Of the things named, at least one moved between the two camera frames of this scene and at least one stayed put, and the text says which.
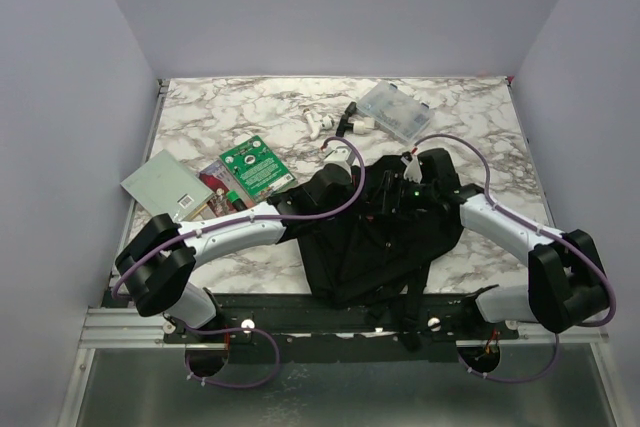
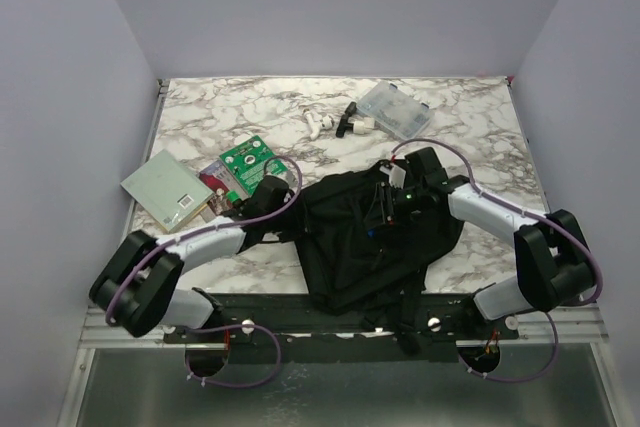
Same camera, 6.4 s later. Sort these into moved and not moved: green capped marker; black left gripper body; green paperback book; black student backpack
Moved: black left gripper body
Not moved: black student backpack; green capped marker; green paperback book
